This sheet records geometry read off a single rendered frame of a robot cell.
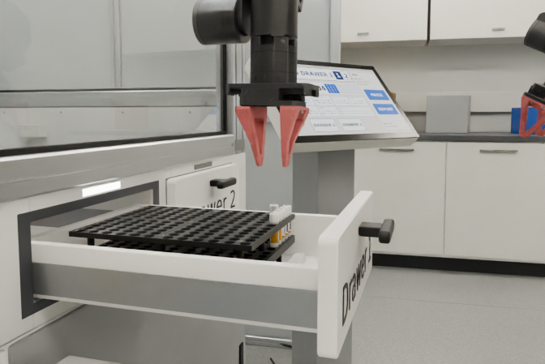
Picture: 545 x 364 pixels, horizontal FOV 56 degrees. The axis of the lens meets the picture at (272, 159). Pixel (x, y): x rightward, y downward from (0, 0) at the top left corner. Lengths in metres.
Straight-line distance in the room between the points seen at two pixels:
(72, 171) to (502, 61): 3.80
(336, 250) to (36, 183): 0.34
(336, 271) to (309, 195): 1.11
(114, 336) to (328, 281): 0.40
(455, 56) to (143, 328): 3.62
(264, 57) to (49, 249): 0.32
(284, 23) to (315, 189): 0.97
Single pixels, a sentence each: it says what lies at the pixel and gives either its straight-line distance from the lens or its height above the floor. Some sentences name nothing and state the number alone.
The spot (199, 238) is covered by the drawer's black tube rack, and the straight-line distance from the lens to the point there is 0.57.
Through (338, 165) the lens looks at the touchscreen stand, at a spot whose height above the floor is 0.88.
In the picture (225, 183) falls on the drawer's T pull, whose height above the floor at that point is 0.91.
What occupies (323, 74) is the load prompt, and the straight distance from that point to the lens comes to 1.60.
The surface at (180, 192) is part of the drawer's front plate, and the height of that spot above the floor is 0.91.
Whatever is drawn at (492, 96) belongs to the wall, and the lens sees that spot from 4.15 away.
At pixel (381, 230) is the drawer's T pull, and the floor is 0.91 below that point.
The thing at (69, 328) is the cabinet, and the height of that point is 0.78.
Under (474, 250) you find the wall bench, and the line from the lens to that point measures 3.57.
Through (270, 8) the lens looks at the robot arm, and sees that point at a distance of 0.62.
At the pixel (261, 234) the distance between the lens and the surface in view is 0.58.
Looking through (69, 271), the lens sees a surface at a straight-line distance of 0.60.
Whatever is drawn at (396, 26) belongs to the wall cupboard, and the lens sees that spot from 3.83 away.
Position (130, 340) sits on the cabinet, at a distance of 0.82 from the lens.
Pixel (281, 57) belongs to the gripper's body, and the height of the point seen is 1.10.
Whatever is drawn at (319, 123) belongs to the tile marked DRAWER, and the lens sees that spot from 1.42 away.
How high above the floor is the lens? 1.03
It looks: 5 degrees down
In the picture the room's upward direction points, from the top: straight up
